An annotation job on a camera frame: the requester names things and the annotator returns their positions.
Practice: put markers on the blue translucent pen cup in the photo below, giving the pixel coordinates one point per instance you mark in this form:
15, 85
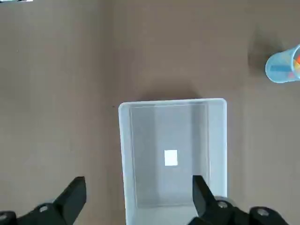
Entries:
279, 68

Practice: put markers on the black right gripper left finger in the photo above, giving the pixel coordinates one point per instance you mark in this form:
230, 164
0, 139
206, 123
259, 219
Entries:
63, 204

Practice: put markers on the clear plastic box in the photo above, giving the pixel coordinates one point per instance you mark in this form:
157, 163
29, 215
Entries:
150, 131

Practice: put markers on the white paper label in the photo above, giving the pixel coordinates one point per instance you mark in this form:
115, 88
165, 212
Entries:
170, 158

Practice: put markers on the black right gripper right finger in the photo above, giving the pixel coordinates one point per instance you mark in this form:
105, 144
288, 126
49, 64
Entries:
211, 211

